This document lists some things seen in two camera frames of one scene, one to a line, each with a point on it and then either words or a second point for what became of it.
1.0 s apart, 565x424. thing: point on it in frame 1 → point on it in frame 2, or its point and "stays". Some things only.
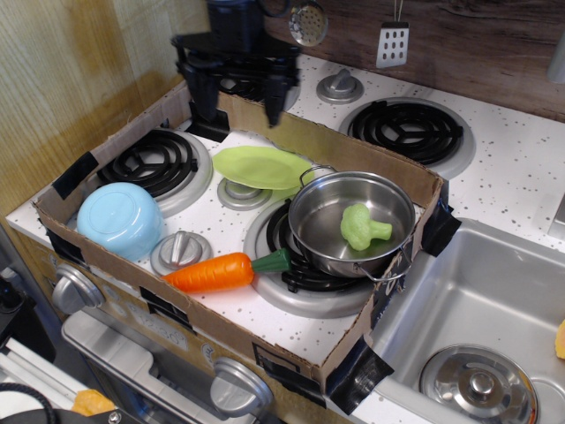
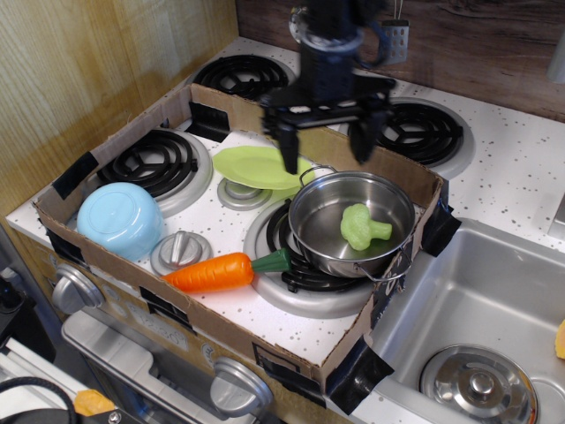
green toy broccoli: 358,229 stays
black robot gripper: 237,42 → 331,94
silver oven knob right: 237,390 stays
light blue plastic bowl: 121,217 stays
